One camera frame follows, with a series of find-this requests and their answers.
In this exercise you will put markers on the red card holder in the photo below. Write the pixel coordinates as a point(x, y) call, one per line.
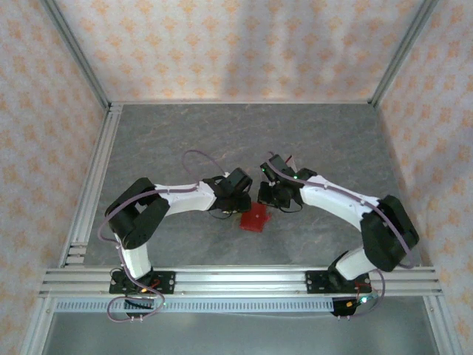
point(255, 220)

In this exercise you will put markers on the white card with red corner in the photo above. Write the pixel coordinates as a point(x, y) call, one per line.
point(288, 159)

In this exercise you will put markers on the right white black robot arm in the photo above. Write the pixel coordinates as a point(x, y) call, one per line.
point(332, 201)

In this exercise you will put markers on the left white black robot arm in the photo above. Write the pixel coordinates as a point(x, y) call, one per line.
point(184, 203)

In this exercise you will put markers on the grey metal sheet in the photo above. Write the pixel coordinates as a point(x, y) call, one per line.
point(240, 336)

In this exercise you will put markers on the black controller board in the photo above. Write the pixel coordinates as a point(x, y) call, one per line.
point(138, 303)
point(343, 307)

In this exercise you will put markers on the wide aluminium frame rail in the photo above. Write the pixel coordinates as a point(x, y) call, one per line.
point(240, 281)

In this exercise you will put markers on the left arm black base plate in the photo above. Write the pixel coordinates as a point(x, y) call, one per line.
point(166, 283)

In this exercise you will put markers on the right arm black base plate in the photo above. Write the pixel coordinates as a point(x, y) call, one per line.
point(318, 283)

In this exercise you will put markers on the aluminium side rail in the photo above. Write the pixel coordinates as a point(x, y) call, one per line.
point(95, 177)

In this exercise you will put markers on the aluminium upright post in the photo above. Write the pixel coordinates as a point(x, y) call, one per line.
point(403, 51)
point(77, 51)

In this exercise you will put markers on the aluminium frame leg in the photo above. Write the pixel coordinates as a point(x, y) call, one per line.
point(36, 333)
point(443, 333)

